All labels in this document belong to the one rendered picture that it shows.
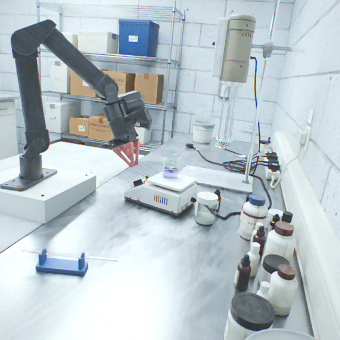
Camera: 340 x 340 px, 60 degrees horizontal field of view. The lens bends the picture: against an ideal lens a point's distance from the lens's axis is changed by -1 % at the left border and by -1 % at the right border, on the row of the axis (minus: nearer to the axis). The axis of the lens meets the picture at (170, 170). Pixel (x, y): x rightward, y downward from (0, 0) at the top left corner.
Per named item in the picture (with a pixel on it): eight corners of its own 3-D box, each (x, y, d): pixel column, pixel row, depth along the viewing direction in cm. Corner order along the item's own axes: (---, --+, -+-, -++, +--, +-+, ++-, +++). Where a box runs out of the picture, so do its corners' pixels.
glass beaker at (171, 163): (159, 179, 92) (161, 154, 90) (163, 174, 97) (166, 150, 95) (178, 182, 91) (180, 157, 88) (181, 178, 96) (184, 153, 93)
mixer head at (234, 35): (205, 83, 109) (214, 11, 102) (209, 83, 119) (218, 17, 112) (245, 88, 106) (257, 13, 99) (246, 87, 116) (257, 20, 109)
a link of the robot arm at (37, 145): (42, 132, 91) (22, 132, 89) (45, 137, 84) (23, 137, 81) (42, 152, 93) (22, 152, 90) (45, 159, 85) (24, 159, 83)
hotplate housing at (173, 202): (122, 199, 96) (123, 176, 93) (144, 188, 107) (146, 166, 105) (184, 220, 86) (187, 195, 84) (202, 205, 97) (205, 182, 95)
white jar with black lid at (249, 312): (273, 343, 48) (282, 308, 46) (251, 368, 43) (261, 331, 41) (237, 318, 52) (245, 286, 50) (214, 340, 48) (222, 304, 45)
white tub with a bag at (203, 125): (187, 142, 187) (191, 107, 180) (193, 138, 200) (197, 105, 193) (210, 145, 183) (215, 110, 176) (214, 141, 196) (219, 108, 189)
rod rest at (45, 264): (35, 270, 59) (33, 255, 58) (42, 260, 63) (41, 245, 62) (84, 275, 59) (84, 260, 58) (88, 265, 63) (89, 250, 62)
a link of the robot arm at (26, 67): (48, 147, 92) (33, 33, 82) (51, 152, 86) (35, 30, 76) (27, 149, 89) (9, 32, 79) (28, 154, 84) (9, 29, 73)
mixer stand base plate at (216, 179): (174, 180, 118) (174, 177, 118) (185, 166, 136) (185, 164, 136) (251, 194, 111) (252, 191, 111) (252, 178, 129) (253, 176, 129)
